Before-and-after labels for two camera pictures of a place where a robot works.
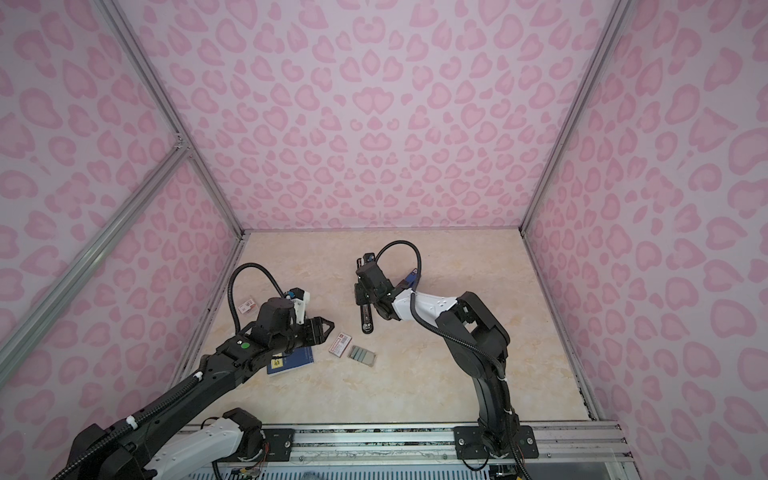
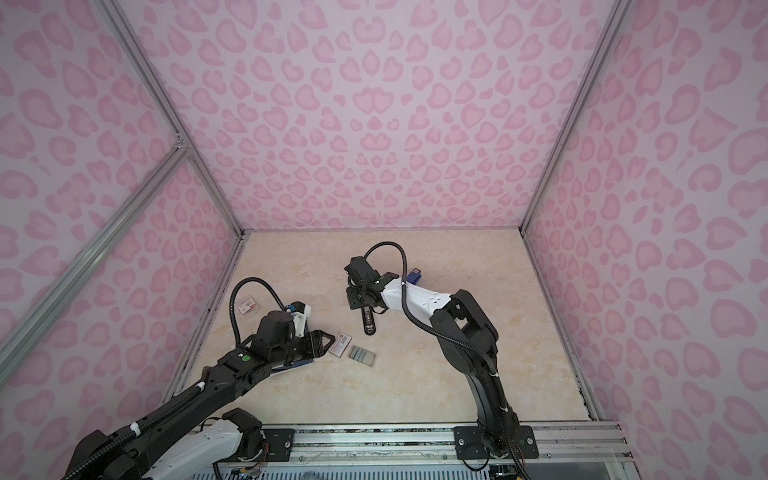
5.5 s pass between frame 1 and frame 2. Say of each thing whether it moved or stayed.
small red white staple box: stayed
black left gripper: moved
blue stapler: stayed
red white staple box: stayed
